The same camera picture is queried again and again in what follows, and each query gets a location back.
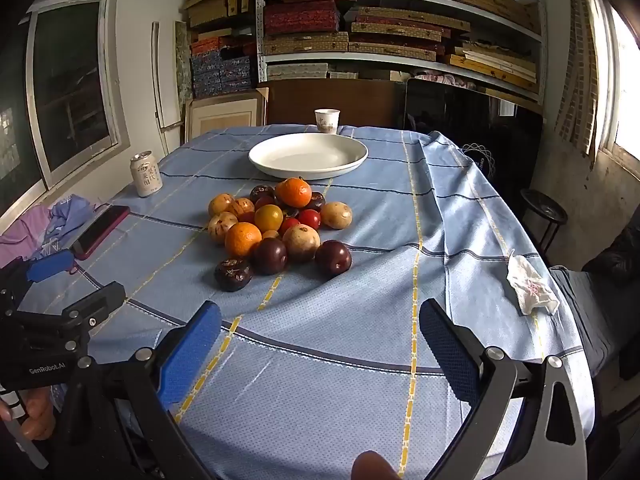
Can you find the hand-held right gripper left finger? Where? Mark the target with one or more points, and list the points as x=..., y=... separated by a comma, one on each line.
x=190, y=360

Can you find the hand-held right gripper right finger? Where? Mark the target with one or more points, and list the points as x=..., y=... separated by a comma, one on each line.
x=450, y=355

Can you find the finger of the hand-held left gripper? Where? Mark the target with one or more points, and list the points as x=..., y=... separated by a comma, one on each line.
x=50, y=265
x=97, y=305

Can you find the dark brown water chestnut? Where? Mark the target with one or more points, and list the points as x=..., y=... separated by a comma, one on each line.
x=316, y=201
x=261, y=192
x=233, y=274

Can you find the dark purple plum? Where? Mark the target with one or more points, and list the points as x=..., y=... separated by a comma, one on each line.
x=333, y=258
x=269, y=256

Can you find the orange tangerine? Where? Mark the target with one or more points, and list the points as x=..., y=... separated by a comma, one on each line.
x=293, y=192
x=243, y=239

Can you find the yellow-orange tomato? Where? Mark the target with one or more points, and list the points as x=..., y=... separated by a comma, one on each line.
x=268, y=217
x=270, y=234

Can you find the red cherry tomato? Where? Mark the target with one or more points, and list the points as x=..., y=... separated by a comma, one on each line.
x=309, y=218
x=265, y=201
x=288, y=225
x=246, y=217

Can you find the beige round fruit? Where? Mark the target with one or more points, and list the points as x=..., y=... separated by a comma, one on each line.
x=336, y=215
x=301, y=242

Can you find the white oval plate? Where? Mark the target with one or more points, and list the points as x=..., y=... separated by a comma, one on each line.
x=308, y=155

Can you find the person's left hand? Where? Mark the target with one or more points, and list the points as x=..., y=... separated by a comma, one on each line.
x=37, y=420

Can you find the person's right hand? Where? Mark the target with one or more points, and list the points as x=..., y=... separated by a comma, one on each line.
x=372, y=467

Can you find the purple cloth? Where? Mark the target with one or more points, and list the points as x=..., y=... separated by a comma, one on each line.
x=20, y=235

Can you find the light blue floral cloth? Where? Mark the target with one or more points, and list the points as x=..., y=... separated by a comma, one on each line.
x=67, y=215

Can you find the phone in red case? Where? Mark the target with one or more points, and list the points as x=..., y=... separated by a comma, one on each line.
x=100, y=231

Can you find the blue checked tablecloth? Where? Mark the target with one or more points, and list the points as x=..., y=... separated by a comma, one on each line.
x=350, y=335

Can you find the crumpled white tissue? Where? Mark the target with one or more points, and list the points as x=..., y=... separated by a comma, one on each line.
x=530, y=285

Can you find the black round stool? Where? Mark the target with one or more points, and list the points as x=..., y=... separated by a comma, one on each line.
x=542, y=210

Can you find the white framed window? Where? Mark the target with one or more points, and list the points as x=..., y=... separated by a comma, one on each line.
x=70, y=85

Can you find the black cloth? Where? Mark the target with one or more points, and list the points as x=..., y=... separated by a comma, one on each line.
x=620, y=255

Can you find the light wooden framed panel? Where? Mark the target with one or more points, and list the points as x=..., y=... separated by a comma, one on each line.
x=225, y=116

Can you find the green marbled slab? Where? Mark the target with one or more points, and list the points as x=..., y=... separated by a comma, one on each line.
x=182, y=70

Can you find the stack of blue floral boxes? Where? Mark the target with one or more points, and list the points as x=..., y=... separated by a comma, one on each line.
x=220, y=72

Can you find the white paper cup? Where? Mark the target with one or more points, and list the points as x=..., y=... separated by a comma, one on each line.
x=327, y=121

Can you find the pink white cloth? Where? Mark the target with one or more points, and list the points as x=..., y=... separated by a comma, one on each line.
x=440, y=79

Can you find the brown wooden board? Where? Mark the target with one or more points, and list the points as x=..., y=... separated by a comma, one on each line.
x=330, y=97

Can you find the white metal shelf rack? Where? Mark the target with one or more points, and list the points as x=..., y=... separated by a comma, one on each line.
x=260, y=35

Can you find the beige woven curtain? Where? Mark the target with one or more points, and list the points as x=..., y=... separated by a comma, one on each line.
x=580, y=70

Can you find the bright window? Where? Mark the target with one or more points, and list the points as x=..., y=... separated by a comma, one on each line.
x=625, y=85

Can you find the stack of flat patterned boxes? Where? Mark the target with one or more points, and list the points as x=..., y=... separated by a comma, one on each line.
x=300, y=17

